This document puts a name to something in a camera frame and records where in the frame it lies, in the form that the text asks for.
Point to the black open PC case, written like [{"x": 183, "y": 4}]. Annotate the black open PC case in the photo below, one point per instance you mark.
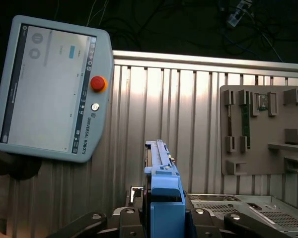
[{"x": 283, "y": 205}]

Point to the white power strip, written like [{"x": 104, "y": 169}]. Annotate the white power strip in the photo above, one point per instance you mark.
[{"x": 238, "y": 16}]

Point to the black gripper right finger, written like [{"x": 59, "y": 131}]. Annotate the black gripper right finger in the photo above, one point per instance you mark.
[{"x": 203, "y": 223}]

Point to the silver CPU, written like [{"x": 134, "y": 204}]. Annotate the silver CPU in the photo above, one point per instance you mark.
[{"x": 262, "y": 102}]

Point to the hard disk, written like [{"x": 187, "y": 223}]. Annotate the hard disk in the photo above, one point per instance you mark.
[{"x": 166, "y": 193}]

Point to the grey parts rack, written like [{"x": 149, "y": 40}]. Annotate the grey parts rack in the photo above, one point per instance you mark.
[{"x": 263, "y": 124}]

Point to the pale blue teach pendant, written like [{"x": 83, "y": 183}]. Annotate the pale blue teach pendant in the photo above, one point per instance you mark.
[{"x": 52, "y": 99}]

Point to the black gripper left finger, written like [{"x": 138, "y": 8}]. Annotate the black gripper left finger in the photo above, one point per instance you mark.
[{"x": 131, "y": 223}]

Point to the green RAM stick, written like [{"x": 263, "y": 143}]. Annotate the green RAM stick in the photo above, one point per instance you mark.
[{"x": 245, "y": 124}]

